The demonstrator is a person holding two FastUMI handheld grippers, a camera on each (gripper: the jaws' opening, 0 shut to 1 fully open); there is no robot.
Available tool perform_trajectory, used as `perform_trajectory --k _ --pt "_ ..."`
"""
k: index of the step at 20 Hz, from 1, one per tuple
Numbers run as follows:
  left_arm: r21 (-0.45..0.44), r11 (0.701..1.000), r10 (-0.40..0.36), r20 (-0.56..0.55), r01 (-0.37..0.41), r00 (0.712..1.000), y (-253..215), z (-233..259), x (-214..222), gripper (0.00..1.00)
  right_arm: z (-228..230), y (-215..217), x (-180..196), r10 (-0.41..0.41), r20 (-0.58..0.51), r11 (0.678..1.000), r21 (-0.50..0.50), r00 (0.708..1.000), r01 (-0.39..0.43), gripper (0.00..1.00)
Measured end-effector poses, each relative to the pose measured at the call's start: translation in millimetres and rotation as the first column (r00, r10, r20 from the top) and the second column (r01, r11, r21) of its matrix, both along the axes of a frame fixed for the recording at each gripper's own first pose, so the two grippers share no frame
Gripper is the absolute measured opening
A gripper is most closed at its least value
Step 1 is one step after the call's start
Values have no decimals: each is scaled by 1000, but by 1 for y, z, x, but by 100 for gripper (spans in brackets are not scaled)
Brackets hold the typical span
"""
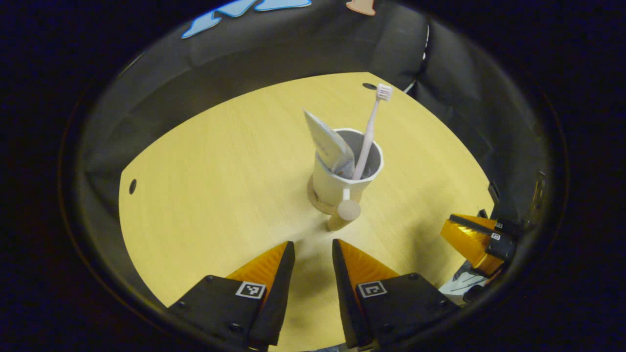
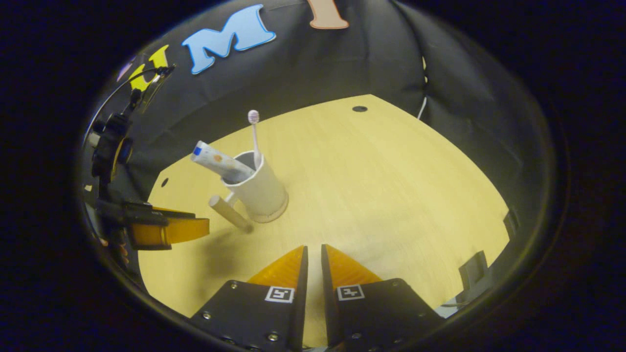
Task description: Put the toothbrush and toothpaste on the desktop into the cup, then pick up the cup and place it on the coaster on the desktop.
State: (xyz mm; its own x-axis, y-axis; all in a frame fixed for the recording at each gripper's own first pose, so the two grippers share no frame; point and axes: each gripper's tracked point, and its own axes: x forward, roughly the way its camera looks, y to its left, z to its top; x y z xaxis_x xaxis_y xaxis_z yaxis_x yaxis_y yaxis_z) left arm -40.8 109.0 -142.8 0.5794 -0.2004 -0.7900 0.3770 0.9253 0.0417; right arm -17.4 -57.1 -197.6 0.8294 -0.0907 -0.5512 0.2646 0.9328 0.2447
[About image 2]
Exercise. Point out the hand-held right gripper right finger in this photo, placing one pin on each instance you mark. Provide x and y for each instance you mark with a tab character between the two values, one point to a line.
326	303

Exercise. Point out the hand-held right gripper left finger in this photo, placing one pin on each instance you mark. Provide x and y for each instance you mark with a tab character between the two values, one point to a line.
301	303

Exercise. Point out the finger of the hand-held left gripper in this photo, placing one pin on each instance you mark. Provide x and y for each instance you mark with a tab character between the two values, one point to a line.
181	230
132	212

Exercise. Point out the white toothpaste tube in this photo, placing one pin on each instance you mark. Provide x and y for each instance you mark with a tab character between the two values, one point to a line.
220	161

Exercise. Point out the white toothbrush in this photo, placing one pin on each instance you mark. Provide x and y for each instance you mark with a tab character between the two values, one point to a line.
255	142

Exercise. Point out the light wooden desktop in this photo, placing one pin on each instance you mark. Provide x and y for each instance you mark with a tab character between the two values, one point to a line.
391	195

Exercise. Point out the dark block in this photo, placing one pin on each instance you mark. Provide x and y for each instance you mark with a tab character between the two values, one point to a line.
472	269

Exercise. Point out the black backdrop cloth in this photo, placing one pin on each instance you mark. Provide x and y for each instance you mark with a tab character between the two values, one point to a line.
342	63

